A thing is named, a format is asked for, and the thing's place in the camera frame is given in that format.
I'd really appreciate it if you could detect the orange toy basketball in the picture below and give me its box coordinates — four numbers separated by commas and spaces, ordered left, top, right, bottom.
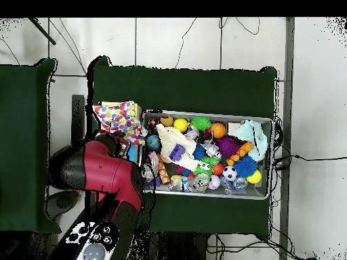
210, 122, 226, 139

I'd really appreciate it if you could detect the green spiky rubber ball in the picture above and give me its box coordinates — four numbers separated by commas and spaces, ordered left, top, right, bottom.
190, 116, 212, 133

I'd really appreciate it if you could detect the cream knitted cloth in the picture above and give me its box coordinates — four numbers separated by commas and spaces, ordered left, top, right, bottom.
156, 123, 203, 172

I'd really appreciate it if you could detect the purple toy block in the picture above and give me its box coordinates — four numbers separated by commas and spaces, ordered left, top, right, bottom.
168, 144, 186, 163

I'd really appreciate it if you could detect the mint green cloth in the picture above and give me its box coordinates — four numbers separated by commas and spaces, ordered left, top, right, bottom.
233, 119, 268, 162

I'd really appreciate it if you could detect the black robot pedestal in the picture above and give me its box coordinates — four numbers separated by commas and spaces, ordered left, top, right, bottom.
129, 231, 207, 260

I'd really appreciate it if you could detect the small soccer ball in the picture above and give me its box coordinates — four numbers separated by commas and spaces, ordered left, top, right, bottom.
222, 165, 238, 181

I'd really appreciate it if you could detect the purple spiky ball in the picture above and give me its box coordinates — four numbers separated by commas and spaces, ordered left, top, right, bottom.
215, 135, 241, 157

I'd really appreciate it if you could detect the colourful dotted cloth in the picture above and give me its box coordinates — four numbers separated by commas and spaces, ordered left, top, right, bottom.
92, 101, 149, 147

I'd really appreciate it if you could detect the wooden box with three holes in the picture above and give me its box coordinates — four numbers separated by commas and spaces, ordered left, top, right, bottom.
95, 101, 143, 202

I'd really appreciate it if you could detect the dark metal rod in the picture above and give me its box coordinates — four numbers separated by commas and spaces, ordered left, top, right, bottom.
28, 17, 57, 46

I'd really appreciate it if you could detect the blue globe ball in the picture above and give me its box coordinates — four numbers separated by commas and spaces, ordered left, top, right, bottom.
146, 134, 161, 150

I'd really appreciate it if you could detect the silver mesh bin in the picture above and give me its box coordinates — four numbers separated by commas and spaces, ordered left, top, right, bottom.
137, 109, 274, 200

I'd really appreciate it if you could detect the black power cable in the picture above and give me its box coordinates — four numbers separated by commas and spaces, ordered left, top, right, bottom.
273, 154, 347, 170

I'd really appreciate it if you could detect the smooth yellow ball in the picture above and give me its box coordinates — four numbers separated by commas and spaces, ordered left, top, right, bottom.
173, 118, 188, 133

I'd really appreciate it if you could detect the dark green tablecloth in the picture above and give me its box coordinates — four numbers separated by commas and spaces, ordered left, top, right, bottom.
85, 55, 279, 239
0, 58, 62, 234

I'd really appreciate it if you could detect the blue spiky rubber ball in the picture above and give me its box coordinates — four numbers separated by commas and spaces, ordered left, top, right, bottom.
232, 154, 258, 179

